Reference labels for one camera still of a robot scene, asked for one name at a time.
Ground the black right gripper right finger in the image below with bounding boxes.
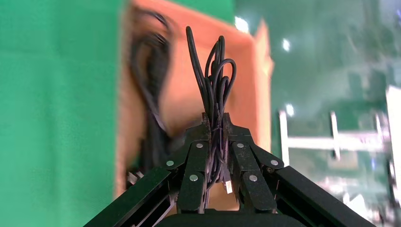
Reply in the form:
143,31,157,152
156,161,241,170
222,113,376,227

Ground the open brown cardboard box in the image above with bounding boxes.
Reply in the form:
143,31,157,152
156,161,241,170
113,0,274,212

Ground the thick black power cable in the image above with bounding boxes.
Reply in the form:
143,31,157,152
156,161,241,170
127,8,189,189

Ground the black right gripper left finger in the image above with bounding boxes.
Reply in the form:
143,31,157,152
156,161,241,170
83,112,211,227

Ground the thin black USB cable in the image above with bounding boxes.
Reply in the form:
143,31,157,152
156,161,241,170
185,26,237,209

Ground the white table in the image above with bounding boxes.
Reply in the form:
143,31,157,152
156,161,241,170
278,84,401,201

